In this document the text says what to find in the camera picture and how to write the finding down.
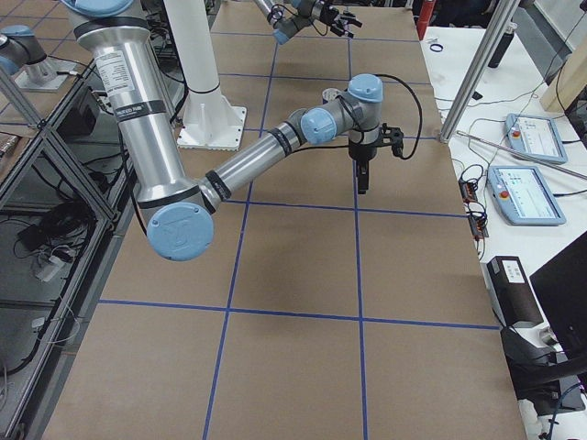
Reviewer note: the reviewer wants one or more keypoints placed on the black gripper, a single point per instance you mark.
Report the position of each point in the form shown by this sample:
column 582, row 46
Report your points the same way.
column 360, row 151
column 325, row 17

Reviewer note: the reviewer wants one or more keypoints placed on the white Wilson tennis ball can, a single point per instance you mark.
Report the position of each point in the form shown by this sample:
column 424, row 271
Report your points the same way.
column 330, row 94

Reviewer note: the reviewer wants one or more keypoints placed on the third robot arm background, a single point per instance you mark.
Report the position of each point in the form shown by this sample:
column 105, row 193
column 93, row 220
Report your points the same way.
column 19, row 48

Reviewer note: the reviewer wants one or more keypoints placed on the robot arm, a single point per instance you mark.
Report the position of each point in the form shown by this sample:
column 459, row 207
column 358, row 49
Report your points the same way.
column 185, row 175
column 288, row 20

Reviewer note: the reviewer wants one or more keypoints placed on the red object at edge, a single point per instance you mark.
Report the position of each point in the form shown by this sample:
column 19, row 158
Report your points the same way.
column 426, row 13

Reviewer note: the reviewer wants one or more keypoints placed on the small circuit board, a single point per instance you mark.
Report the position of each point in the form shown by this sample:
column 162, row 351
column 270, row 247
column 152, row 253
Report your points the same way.
column 474, row 209

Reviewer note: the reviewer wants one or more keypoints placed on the near teach pendant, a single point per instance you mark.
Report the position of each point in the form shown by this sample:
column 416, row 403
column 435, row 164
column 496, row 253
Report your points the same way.
column 523, row 197

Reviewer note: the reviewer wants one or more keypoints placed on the teach pendant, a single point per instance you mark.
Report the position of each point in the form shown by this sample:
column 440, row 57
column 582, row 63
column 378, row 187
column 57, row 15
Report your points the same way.
column 523, row 197
column 536, row 136

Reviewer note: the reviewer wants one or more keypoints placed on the far teach pendant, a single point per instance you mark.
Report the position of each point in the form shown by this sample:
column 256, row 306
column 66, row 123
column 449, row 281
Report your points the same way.
column 536, row 136

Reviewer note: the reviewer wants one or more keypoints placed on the black device box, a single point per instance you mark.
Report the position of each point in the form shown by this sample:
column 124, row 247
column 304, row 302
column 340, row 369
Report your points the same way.
column 516, row 301

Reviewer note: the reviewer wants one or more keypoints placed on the metal rod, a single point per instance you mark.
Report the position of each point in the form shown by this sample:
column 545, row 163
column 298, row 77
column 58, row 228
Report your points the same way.
column 521, row 155

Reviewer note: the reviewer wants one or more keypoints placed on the black monitor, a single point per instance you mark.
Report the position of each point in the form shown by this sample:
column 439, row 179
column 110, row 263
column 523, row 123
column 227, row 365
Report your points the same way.
column 560, row 287

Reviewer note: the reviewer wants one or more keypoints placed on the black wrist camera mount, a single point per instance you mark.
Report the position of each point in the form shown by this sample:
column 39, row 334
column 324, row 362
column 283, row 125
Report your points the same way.
column 393, row 137

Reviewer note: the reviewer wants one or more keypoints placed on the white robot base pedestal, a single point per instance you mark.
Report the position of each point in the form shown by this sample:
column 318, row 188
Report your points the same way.
column 209, row 120

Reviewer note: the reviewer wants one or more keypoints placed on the grey aluminium frame post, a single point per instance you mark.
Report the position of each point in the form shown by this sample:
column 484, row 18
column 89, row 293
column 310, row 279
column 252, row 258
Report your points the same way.
column 489, row 42

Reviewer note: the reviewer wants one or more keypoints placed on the wooden post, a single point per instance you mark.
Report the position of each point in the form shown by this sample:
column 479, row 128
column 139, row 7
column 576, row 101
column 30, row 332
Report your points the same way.
column 568, row 83

